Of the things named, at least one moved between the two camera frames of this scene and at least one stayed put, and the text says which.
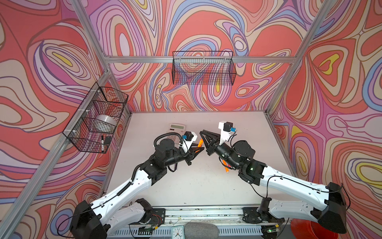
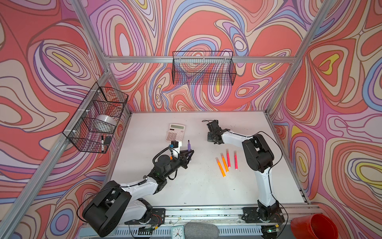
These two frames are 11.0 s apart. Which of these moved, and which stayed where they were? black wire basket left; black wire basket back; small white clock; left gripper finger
Moved: left gripper finger
Stayed: small white clock; black wire basket left; black wire basket back
